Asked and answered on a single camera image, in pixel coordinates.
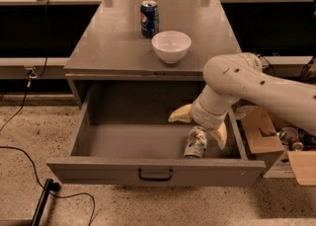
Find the blue pepsi can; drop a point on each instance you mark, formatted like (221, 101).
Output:
(149, 18)

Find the red can in box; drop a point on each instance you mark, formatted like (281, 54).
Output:
(295, 144)

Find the black drawer handle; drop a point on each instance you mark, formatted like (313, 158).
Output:
(155, 176)

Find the black metal stand leg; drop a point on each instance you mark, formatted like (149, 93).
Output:
(50, 187)

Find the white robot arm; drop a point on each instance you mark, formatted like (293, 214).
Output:
(231, 77)

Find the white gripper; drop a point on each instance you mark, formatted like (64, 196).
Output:
(204, 116)

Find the brown cardboard box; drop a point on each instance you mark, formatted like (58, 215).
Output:
(267, 136)

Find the white ceramic bowl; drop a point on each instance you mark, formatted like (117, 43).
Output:
(171, 46)

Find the grey cabinet counter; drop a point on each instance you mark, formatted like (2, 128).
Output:
(113, 47)

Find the green silver 7up can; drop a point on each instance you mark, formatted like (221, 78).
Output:
(196, 143)

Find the grey open top drawer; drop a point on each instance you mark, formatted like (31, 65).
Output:
(124, 127)

